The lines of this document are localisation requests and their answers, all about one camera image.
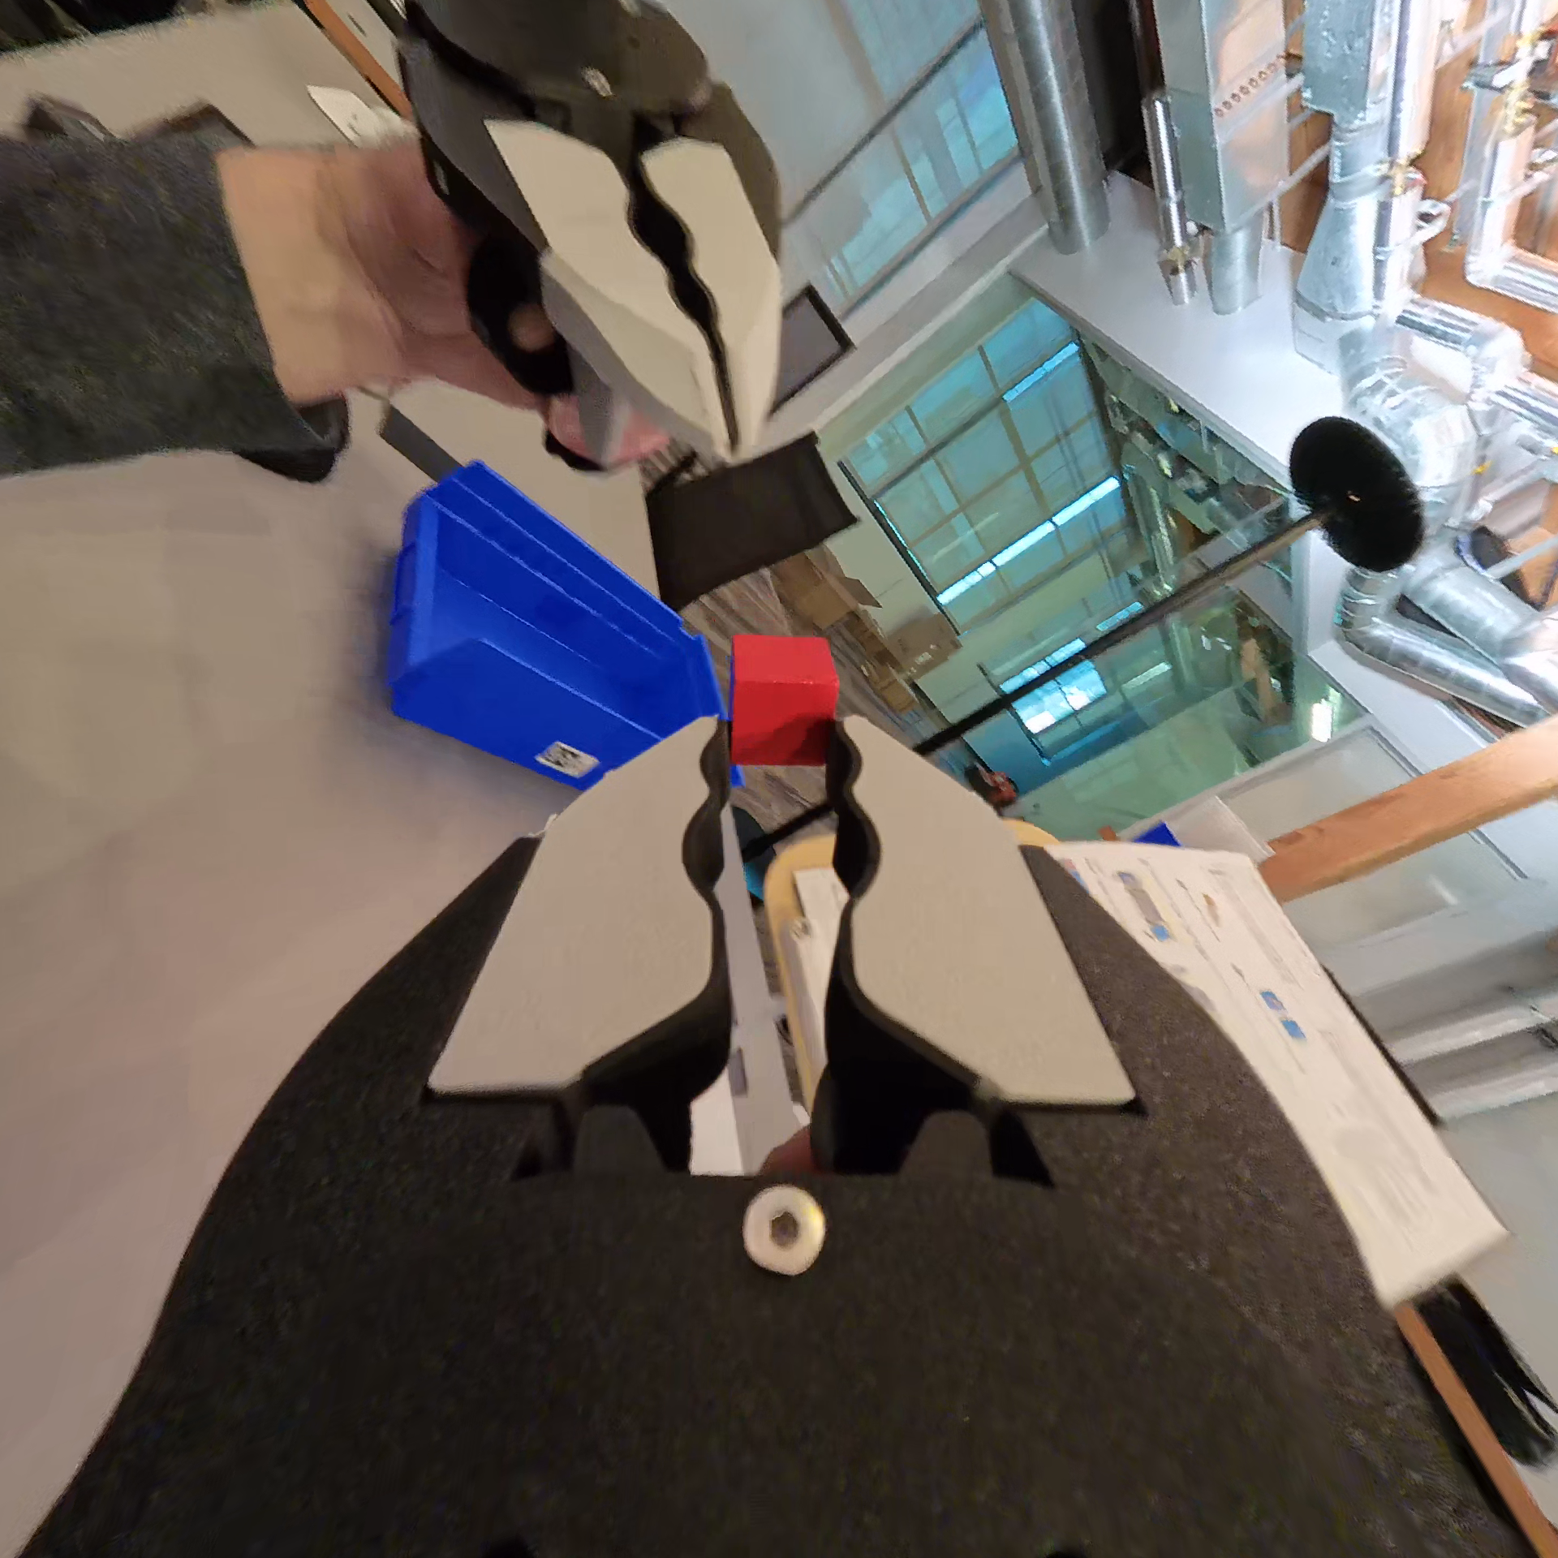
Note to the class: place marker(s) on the wooden beam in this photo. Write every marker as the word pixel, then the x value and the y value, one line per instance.
pixel 1423 804

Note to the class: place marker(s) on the stack of cardboard boxes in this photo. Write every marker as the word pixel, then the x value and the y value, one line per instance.
pixel 876 634

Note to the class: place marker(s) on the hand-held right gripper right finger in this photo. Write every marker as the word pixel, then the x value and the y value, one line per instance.
pixel 974 937

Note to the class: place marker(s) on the silver ventilation ducts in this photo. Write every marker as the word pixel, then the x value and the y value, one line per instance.
pixel 1399 304

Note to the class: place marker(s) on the black round brush on pole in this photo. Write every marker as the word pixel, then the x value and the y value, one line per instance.
pixel 1357 494

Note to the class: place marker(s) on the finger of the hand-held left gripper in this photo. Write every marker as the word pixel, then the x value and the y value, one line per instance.
pixel 596 244
pixel 737 269

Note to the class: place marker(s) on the glass window wall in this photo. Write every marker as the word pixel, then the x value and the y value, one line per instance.
pixel 1034 488

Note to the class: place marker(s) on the printed instruction sheet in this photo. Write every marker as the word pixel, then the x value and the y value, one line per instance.
pixel 1277 1035

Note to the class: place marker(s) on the person's left forearm grey sleeve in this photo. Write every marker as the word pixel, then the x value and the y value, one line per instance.
pixel 109 293

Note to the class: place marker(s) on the person's left hand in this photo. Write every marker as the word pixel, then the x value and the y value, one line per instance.
pixel 352 269

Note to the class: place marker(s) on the blue plastic bin with label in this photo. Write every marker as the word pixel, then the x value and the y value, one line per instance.
pixel 522 634

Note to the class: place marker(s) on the black flat panel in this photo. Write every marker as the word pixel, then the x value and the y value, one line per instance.
pixel 748 523

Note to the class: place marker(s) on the small white label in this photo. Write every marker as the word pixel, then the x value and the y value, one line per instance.
pixel 359 116

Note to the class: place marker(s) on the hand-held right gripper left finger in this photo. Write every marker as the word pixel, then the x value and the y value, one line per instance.
pixel 584 926

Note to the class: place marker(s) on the red cube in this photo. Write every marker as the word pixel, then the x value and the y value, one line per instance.
pixel 779 700

